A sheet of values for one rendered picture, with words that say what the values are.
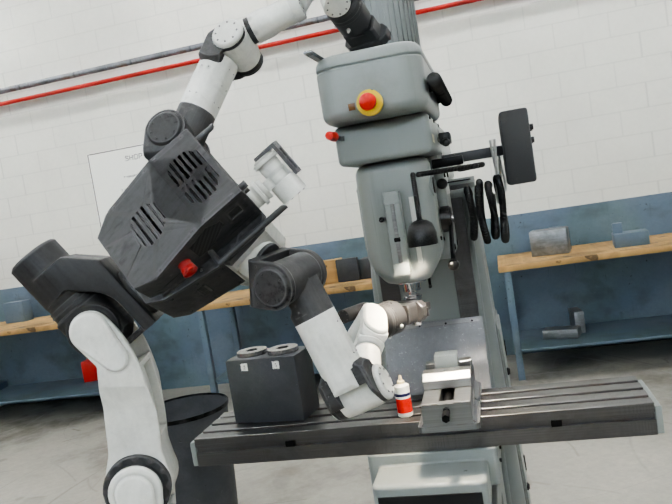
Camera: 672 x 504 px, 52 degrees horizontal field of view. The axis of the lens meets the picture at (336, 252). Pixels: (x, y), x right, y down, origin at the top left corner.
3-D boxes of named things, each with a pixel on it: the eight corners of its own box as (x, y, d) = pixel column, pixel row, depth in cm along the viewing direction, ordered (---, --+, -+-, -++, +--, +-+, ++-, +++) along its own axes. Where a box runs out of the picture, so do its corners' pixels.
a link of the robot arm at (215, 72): (230, 47, 175) (195, 123, 169) (206, 14, 163) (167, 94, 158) (268, 53, 170) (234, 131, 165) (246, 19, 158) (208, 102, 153)
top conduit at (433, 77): (442, 85, 159) (440, 70, 158) (424, 89, 160) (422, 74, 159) (453, 105, 202) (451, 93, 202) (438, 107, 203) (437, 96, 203)
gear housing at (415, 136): (434, 151, 167) (428, 110, 166) (338, 167, 173) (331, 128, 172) (444, 155, 199) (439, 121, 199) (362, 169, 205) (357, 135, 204)
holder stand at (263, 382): (304, 421, 191) (293, 351, 190) (235, 423, 199) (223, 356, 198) (320, 406, 203) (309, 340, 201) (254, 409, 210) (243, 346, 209)
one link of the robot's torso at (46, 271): (-1, 275, 140) (65, 218, 141) (21, 270, 153) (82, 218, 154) (94, 375, 143) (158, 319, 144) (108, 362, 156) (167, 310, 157)
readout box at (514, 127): (541, 180, 193) (531, 105, 192) (508, 185, 195) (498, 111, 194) (536, 180, 213) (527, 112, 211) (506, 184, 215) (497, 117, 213)
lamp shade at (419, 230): (411, 248, 161) (407, 222, 160) (406, 246, 168) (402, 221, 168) (441, 243, 161) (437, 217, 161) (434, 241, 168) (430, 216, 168)
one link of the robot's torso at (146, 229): (136, 326, 126) (282, 198, 127) (52, 206, 139) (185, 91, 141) (203, 356, 153) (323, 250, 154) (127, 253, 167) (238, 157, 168)
